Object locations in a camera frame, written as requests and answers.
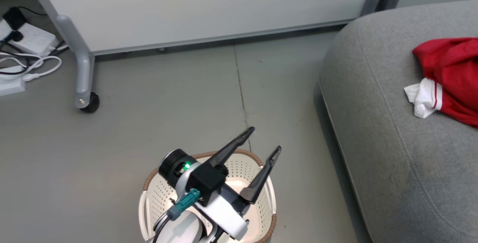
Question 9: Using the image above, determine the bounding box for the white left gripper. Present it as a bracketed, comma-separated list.
[158, 126, 282, 241]

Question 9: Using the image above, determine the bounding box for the plain red garment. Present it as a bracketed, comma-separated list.
[412, 37, 478, 109]

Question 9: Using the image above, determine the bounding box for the grey fabric sofa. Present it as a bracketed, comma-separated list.
[319, 0, 478, 243]

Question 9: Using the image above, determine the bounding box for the white perforated laundry basket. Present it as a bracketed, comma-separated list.
[139, 149, 277, 243]

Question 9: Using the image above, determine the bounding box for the black caster wheel of partition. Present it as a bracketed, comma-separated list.
[80, 92, 100, 114]

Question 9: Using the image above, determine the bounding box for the wide white power strip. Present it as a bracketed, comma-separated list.
[0, 18, 60, 58]

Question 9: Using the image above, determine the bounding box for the long white power strip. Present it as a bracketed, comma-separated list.
[0, 66, 26, 97]

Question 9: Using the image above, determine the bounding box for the black plug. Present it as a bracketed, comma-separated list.
[0, 30, 24, 44]

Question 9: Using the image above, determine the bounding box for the black power adapter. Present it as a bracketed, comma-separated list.
[3, 7, 28, 31]

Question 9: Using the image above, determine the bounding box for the teal connector left gripper cable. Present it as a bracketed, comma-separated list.
[152, 188, 201, 243]

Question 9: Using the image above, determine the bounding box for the thick white power cable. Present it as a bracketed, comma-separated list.
[0, 52, 62, 83]

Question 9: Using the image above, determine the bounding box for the black power cable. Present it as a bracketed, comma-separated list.
[0, 40, 30, 76]

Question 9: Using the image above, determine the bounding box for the thin black adapter cable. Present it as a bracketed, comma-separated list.
[19, 6, 47, 16]

